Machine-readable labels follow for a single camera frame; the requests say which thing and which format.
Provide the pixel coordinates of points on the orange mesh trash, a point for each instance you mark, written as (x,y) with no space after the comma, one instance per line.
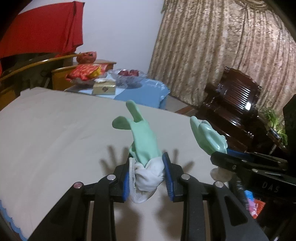
(258,207)

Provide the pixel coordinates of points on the light wooden chair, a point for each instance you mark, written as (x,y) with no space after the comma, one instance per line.
(27,71)

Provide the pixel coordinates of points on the beige patterned curtain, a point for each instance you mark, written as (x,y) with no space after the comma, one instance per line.
(198,39)

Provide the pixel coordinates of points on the green rubber glove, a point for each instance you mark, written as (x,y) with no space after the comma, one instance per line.
(146,169)
(211,141)

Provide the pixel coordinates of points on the red snack bag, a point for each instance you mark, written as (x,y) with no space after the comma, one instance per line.
(87,72)

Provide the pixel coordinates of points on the beige tissue box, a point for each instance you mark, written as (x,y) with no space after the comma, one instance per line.
(104,86)

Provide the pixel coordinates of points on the red cloth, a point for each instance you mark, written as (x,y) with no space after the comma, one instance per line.
(53,28)

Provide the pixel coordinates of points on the wooden side cabinet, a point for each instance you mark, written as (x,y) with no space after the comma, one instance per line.
(65,77)

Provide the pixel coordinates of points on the green potted plant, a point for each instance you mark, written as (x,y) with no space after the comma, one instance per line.
(275,123)

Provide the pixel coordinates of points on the blue sachet packet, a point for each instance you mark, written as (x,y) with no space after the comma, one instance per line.
(250,198)

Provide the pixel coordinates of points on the glass fruit bowl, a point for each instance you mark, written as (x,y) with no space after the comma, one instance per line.
(127,78)

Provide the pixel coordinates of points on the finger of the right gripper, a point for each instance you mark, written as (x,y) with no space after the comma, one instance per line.
(235,153)

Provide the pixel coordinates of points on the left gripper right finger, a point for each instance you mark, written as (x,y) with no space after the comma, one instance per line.
(173,173)

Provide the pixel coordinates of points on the blue tablecloth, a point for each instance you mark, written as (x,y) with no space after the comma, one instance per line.
(147,92)

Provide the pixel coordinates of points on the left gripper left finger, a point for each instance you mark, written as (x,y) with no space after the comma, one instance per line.
(120,189)

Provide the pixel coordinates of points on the dark wooden armchair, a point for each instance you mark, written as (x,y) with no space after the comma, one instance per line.
(230,108)

